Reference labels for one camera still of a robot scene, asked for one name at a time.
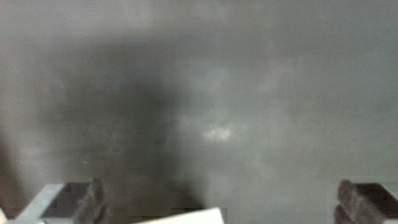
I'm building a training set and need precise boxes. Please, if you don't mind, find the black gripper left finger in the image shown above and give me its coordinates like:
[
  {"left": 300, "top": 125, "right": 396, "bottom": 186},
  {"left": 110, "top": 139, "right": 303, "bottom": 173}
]
[{"left": 15, "top": 179, "right": 106, "bottom": 224}]

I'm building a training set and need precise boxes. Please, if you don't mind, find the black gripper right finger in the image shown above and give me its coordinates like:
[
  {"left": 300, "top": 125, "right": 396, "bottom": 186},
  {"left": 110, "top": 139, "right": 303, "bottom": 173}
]
[{"left": 334, "top": 180, "right": 398, "bottom": 224}]

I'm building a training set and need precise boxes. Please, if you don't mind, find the white drawer box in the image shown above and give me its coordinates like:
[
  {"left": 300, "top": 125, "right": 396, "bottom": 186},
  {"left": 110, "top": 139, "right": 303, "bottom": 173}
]
[{"left": 136, "top": 207, "right": 225, "bottom": 224}]

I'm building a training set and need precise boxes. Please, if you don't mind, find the white drawer cabinet frame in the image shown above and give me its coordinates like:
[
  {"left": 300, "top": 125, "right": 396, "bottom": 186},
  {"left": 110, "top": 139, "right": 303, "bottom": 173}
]
[{"left": 0, "top": 0, "right": 398, "bottom": 224}]

